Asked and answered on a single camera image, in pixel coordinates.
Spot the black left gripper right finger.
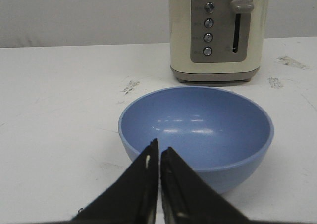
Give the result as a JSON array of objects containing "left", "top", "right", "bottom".
[{"left": 160, "top": 147, "right": 250, "bottom": 224}]

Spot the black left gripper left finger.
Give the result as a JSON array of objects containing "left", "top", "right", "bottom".
[{"left": 70, "top": 138, "right": 159, "bottom": 224}]

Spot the blue bowl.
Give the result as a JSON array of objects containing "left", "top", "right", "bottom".
[{"left": 118, "top": 86, "right": 274, "bottom": 193}]

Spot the cream two-slot toaster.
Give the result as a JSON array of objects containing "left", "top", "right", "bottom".
[{"left": 169, "top": 0, "right": 268, "bottom": 82}]

